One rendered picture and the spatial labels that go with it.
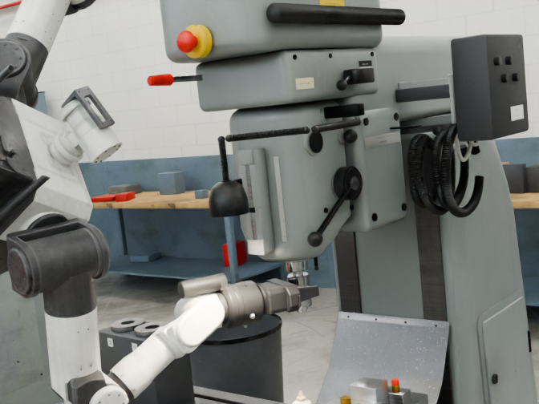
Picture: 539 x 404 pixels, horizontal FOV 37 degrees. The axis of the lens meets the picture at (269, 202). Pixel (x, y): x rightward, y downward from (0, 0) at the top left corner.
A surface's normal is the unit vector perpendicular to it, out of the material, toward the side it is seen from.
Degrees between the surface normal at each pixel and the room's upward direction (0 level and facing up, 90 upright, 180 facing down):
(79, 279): 100
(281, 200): 90
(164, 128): 90
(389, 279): 90
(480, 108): 90
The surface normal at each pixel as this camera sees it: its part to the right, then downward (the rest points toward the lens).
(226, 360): -0.10, 0.20
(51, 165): 0.76, -0.58
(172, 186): -0.65, 0.16
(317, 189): 0.72, 0.01
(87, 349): 0.63, 0.23
